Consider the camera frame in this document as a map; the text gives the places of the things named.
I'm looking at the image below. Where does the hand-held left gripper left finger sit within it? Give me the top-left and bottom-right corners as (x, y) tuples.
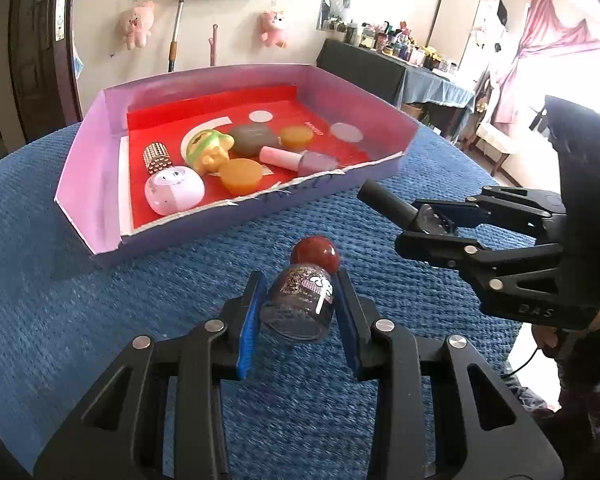
(32, 270), (268, 480)

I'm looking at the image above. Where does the pink capped nail polish bottle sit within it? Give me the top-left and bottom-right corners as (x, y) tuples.
(259, 146), (340, 177)

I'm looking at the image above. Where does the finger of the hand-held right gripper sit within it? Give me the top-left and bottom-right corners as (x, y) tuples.
(412, 186), (567, 241)
(395, 230), (569, 302)

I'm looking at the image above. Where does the person's dark patterned clothing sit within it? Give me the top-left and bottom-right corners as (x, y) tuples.
(502, 305), (600, 480)

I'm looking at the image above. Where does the orange jelly dome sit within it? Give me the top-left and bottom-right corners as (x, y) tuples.
(219, 158), (263, 194)
(280, 126), (315, 150)

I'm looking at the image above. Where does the pink cardboard tray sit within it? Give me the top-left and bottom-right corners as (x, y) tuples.
(55, 62), (421, 268)

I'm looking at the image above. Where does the glitter bottle with red cap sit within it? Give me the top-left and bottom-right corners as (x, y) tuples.
(259, 235), (342, 345)

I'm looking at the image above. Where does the clear round plastic lid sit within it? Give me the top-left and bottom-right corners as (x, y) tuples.
(329, 122), (366, 142)

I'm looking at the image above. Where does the blue knitted blanket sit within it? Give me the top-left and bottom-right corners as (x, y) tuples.
(0, 122), (536, 480)

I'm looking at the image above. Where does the dark wooden door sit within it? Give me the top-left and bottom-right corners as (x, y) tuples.
(7, 0), (83, 143)

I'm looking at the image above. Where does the white cushioned chair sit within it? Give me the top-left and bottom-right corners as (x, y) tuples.
(476, 120), (513, 176)

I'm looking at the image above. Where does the light pink plush toy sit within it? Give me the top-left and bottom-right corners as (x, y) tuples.
(120, 1), (156, 51)

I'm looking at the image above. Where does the small black capped bottle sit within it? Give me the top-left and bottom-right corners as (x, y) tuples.
(357, 179), (450, 234)

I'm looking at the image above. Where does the pink curtain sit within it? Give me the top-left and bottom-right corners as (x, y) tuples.
(495, 0), (600, 124)

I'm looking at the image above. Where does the clutter of bottles and jars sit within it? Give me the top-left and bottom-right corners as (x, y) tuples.
(325, 15), (461, 73)

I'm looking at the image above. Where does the table with blue cloth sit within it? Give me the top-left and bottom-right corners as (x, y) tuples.
(316, 39), (476, 109)

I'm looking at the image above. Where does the silver studded bottle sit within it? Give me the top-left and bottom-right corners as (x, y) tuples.
(142, 142), (174, 177)

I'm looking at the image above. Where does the yellow green toy figure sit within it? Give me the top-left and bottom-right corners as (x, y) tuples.
(184, 129), (236, 177)

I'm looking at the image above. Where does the white cabinet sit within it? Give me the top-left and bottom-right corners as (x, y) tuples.
(427, 0), (501, 72)

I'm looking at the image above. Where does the mop with orange grip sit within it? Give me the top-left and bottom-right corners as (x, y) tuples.
(167, 0), (191, 73)

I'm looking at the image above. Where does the white rounded device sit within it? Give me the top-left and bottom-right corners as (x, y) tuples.
(144, 166), (206, 217)

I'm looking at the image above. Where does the grey oval compact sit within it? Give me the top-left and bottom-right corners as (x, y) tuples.
(228, 124), (281, 157)

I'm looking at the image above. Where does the black cable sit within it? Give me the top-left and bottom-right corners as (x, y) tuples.
(500, 337), (542, 377)

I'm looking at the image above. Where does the bright pink plush toy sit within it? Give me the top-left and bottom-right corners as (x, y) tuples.
(258, 9), (290, 48)

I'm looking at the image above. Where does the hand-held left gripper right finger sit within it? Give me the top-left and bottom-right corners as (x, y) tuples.
(332, 270), (566, 480)

